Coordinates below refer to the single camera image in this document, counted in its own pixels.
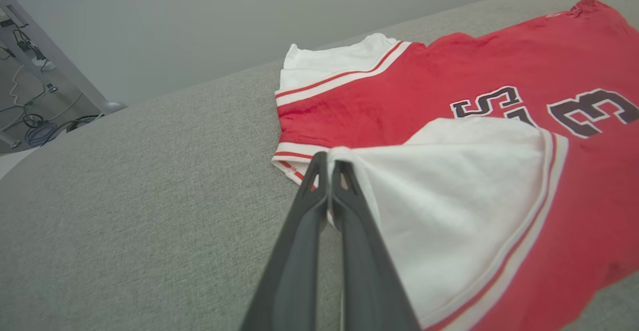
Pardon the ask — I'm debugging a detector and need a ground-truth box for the blue coiled cable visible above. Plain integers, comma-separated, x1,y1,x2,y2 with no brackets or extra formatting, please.
24,121,59,148

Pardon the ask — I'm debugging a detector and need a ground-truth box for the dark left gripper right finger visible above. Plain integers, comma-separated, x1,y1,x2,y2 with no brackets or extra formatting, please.
329,160,422,331

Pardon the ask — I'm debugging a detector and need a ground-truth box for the grey fabric sofa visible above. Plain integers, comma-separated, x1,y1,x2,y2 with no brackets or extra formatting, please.
0,0,639,331

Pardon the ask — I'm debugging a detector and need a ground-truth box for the white power adapter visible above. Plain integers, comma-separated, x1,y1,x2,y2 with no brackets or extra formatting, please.
31,55,56,72

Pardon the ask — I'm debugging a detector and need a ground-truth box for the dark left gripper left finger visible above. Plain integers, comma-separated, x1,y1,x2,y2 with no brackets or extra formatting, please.
240,151,328,331

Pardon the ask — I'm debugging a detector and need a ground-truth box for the white backdrop frame post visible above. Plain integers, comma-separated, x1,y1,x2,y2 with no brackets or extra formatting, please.
0,0,126,116

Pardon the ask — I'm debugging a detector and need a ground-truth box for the black floor cable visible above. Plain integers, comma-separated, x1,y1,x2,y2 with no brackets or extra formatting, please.
0,29,100,144

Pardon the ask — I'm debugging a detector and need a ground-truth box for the red and white jersey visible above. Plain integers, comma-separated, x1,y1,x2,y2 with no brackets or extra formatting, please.
271,0,639,331

